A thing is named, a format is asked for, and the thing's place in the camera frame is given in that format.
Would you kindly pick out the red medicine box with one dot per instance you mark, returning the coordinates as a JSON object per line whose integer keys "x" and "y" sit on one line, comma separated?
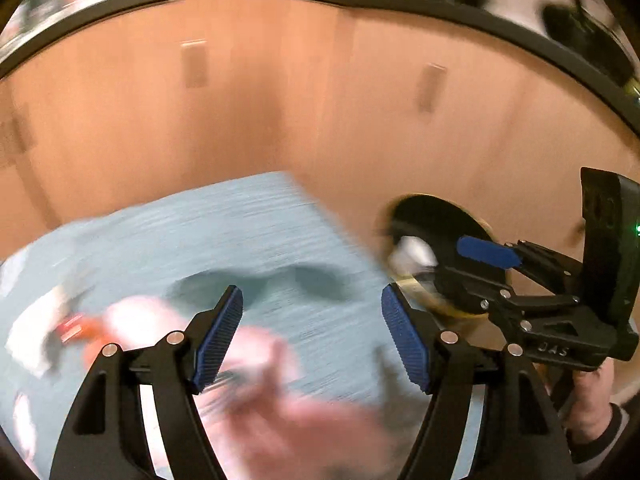
{"x": 77, "y": 327}

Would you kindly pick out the black plate with gold rim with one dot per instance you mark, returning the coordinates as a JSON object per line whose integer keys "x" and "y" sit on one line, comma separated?
{"x": 435, "y": 215}

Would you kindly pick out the person's right hand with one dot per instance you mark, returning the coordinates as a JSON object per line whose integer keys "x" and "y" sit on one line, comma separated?
{"x": 592, "y": 400}

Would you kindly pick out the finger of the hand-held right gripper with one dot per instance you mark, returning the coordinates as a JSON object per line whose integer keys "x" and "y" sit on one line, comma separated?
{"x": 465, "y": 295}
{"x": 487, "y": 252}

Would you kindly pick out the person's right forearm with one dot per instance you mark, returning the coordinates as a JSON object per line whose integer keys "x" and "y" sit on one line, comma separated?
{"x": 600, "y": 435}

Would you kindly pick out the white cloth item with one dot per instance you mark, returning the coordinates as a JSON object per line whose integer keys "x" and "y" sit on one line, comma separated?
{"x": 30, "y": 340}

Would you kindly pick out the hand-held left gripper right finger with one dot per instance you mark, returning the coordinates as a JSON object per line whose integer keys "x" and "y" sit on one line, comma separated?
{"x": 405, "y": 345}

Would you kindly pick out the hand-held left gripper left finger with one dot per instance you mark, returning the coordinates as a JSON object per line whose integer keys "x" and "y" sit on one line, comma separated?
{"x": 220, "y": 345}

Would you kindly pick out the teal floral cloth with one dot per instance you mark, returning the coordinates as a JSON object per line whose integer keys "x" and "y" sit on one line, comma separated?
{"x": 250, "y": 240}

